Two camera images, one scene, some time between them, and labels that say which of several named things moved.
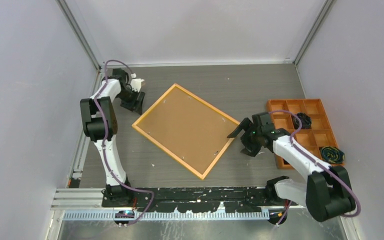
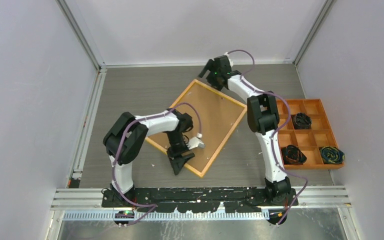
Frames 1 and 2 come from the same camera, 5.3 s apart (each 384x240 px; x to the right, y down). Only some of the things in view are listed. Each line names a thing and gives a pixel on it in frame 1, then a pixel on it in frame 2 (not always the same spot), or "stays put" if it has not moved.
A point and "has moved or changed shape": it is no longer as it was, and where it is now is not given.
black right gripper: [250, 149] -> [214, 84]
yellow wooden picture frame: [223, 146] -> [189, 87]
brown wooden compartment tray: [320, 135] stays put
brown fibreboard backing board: [191, 130] has moved or changed shape
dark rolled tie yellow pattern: [332, 154] stays put
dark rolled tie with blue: [305, 119] stays put
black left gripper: [131, 106] -> [177, 160]
